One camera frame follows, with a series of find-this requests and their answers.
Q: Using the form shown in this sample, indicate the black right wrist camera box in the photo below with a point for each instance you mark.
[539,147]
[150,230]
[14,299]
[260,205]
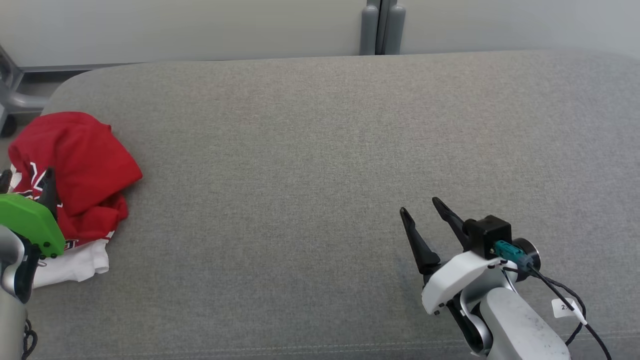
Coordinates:
[487,232]

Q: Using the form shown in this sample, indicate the grey partition post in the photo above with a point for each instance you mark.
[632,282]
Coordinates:
[395,30]
[369,30]

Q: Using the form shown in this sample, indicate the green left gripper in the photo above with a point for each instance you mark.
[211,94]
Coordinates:
[30,220]

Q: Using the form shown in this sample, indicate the grey fabric sofa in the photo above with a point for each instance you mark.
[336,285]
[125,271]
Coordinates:
[320,175]

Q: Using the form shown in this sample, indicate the red number 23 jersey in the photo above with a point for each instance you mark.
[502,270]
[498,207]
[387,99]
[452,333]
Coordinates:
[75,265]

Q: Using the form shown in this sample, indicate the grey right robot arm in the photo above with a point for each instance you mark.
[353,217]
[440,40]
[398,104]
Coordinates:
[520,325]

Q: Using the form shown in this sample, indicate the red shorts with white stripe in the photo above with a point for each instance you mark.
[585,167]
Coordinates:
[80,150]

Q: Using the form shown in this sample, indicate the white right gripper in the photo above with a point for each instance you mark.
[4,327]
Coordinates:
[457,277]

